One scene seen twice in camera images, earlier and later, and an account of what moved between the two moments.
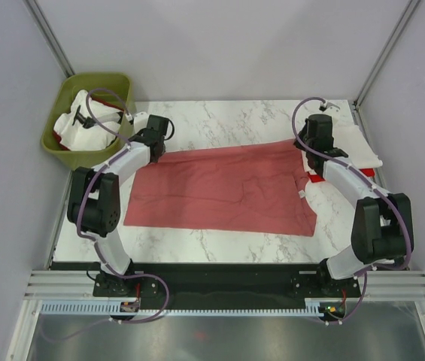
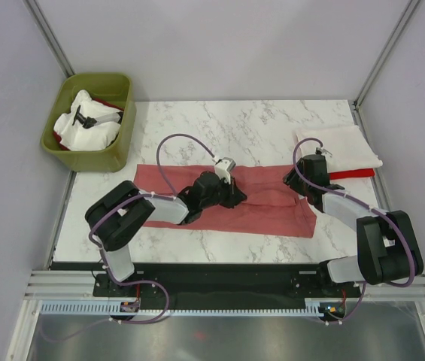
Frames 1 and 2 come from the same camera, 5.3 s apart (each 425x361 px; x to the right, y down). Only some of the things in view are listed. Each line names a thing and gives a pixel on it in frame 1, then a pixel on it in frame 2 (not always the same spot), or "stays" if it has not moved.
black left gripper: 139,134 -> 235,195
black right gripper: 304,131 -> 291,178
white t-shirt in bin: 77,137 stays
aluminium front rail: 374,285 stays
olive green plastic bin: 113,88 stays
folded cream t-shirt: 350,147 stays
